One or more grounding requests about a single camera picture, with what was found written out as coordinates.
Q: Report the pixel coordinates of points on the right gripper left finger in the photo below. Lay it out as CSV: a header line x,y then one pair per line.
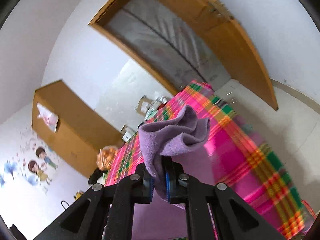
x,y
104,212

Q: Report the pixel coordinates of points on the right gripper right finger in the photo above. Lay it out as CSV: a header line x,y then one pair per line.
x,y
213,211

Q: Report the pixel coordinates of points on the purple fleece garment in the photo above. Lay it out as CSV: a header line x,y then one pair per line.
x,y
182,138

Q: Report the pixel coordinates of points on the yellow bag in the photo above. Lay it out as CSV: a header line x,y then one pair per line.
x,y
78,194

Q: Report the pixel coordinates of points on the black clothing pile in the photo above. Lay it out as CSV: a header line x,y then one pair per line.
x,y
98,176

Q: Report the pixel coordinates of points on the pink plaid bed sheet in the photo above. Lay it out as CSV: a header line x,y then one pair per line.
x,y
242,159

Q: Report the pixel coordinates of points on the bag of oranges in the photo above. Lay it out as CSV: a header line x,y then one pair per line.
x,y
106,157

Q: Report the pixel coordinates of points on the wooden wardrobe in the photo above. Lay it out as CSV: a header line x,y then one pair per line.
x,y
81,132

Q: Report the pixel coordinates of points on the white product box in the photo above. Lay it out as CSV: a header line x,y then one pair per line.
x,y
127,133

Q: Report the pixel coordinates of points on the white plastic bag on wardrobe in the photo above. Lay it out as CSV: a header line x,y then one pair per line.
x,y
49,118

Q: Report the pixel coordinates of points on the cardboard box with label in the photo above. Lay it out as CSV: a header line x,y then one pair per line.
x,y
143,105

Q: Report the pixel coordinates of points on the wooden door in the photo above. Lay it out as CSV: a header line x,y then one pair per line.
x,y
227,39

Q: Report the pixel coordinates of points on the grey zippered fabric wardrobe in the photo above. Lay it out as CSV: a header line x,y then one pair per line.
x,y
165,41

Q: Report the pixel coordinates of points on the cartoon couple wall sticker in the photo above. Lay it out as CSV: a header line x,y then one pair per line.
x,y
40,169

